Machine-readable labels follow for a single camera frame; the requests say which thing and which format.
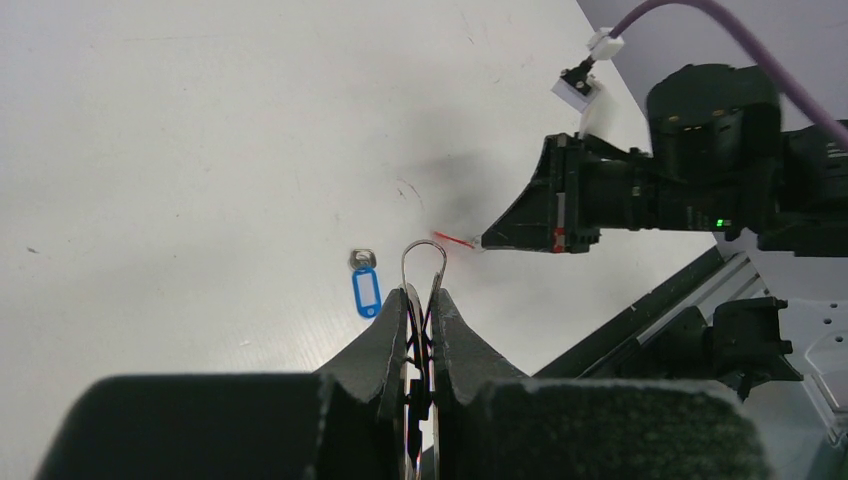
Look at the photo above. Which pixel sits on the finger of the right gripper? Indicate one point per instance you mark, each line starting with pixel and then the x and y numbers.
pixel 526 225

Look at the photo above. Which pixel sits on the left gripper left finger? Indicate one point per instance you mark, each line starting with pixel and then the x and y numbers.
pixel 342 421

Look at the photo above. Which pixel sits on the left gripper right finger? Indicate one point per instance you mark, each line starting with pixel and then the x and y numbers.
pixel 495 422

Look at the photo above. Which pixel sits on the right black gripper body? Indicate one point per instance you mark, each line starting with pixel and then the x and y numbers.
pixel 594 186

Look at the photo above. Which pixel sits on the silver metal keyring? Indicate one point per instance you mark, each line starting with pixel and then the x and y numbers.
pixel 419 349

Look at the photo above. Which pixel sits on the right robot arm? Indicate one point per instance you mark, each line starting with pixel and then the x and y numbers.
pixel 720 163

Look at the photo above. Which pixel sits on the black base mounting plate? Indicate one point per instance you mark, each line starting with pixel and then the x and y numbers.
pixel 633 319

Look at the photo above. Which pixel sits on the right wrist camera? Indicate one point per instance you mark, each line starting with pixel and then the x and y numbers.
pixel 584 93

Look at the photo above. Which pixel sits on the aluminium front rail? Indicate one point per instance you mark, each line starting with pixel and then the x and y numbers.
pixel 742 285

